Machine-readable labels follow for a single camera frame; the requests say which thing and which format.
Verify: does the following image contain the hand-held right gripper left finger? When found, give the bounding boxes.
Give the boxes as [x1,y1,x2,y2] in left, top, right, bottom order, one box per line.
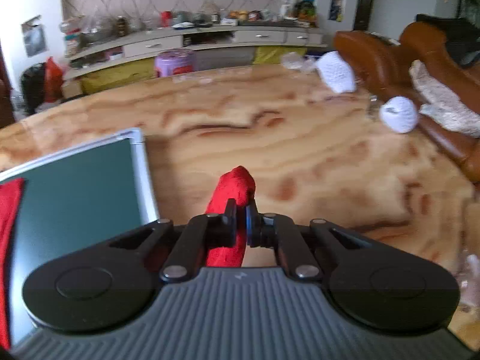
[107,198,239,283]

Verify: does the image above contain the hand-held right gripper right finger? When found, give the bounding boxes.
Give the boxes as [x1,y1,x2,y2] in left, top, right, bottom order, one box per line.
[245,198,376,283]

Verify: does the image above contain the red shirt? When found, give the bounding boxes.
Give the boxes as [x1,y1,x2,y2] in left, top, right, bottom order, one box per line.
[0,165,256,342]

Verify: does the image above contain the purple plastic stool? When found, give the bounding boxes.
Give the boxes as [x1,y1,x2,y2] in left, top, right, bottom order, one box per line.
[154,48,197,79]

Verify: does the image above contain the clear plastic bag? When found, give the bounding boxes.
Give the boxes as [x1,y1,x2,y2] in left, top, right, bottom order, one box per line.
[281,52,319,74]

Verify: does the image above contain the flat white crochet piece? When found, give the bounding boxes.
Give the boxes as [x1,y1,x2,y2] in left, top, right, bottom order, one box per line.
[315,50,357,94]

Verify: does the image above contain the round white crochet piece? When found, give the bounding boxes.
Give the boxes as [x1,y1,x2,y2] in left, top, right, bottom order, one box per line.
[379,96,419,134]

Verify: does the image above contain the grey television cabinet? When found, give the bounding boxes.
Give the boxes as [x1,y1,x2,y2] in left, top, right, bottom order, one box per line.
[62,24,327,87]

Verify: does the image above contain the brown leather armchair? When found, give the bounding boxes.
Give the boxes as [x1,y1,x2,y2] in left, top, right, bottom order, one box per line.
[333,20,480,184]

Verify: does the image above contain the red plastic bag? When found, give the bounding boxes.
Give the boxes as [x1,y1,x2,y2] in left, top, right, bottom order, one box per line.
[44,56,65,103]

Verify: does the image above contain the beige lace chair cover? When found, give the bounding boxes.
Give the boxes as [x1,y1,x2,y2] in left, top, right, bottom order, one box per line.
[409,60,480,137]

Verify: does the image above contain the black bag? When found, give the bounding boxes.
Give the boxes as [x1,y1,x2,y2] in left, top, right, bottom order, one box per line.
[20,64,47,115]

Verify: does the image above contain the large glass jar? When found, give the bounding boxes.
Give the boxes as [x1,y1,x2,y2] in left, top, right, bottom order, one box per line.
[61,19,84,58]

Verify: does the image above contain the dark wooden door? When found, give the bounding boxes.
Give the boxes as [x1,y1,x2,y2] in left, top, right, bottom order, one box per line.
[0,45,16,128]

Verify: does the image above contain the green mat with silver frame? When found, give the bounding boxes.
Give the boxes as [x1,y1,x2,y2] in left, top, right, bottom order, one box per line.
[0,127,160,346]

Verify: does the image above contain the colourful wall poster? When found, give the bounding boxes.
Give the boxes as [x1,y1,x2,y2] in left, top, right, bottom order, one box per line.
[329,0,346,22]

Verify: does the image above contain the dark wall hanging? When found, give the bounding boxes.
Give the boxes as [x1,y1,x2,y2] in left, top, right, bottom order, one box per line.
[354,0,377,31]

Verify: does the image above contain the grey wall poster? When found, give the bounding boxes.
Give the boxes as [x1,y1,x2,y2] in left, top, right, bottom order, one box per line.
[21,17,49,58]

